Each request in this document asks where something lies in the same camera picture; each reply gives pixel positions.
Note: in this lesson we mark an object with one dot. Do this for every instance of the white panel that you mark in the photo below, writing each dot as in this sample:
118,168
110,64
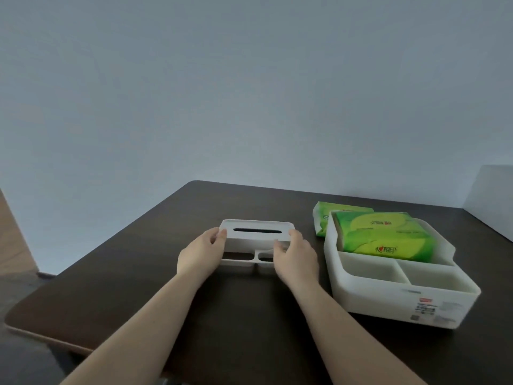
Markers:
491,200

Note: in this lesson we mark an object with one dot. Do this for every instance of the person's left forearm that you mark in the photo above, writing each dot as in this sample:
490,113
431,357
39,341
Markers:
136,328

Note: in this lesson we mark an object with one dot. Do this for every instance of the person's right forearm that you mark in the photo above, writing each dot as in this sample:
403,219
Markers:
348,336

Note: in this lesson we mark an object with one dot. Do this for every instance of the green tissue pack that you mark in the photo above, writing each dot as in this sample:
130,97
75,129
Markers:
326,218
384,236

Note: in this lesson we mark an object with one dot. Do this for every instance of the person's left hand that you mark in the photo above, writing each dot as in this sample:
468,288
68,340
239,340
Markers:
199,253

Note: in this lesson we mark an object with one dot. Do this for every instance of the person's right thumb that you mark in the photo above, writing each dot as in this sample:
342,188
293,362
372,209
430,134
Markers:
280,248

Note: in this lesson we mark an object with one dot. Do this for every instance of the person's left thumb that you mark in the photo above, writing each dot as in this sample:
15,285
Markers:
220,237

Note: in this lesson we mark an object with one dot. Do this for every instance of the white tissue box lid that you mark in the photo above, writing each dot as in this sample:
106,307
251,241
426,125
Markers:
256,238

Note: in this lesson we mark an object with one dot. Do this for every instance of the white plastic organizer box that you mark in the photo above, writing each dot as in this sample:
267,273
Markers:
396,276

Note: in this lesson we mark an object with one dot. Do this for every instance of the person's right hand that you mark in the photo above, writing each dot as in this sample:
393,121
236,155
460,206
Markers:
294,260

